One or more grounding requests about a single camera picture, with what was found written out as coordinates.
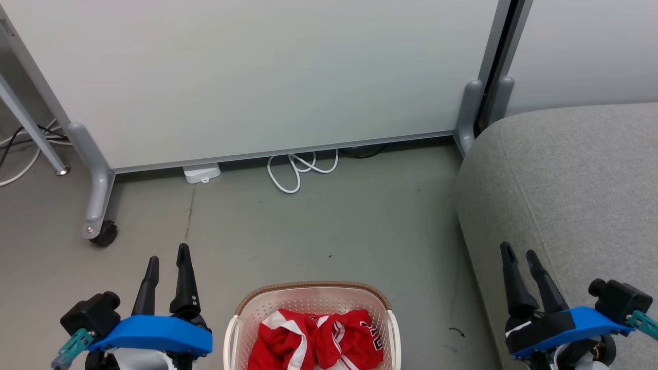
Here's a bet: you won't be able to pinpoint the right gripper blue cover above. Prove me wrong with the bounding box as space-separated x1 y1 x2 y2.
500 242 635 370

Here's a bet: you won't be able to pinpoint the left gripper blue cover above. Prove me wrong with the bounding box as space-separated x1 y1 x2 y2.
87 244 213 370

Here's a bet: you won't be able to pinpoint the red shorts with white stripe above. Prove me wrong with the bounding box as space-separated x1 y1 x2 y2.
248 308 320 370

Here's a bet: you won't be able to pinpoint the red jersey with black lettering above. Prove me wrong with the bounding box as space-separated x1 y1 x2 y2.
315 308 386 370

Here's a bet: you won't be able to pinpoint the grey fabric sofa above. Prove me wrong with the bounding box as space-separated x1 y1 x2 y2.
454 102 658 370

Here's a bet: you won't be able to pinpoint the black caster wheel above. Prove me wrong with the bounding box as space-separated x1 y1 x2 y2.
90 220 118 248

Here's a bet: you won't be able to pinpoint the white power adapter box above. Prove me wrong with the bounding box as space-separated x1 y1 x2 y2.
183 163 222 184

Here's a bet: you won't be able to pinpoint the cream perforated laundry basket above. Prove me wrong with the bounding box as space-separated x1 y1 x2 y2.
224 281 402 370

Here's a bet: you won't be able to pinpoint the grey metal table leg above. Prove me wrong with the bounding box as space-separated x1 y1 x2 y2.
0 72 71 177

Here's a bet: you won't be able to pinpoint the coiled white cable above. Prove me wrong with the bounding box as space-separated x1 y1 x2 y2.
266 149 340 195

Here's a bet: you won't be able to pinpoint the long white floor cable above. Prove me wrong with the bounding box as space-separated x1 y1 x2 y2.
0 119 74 187

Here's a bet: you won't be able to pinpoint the thin black floor cable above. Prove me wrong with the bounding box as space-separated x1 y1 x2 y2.
0 125 70 169

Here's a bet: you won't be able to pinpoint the black cable under partition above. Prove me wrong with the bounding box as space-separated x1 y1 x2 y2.
339 143 390 159

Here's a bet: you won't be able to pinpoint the white partition panel grey frame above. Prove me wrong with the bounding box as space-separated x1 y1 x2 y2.
476 0 658 139
0 0 515 242

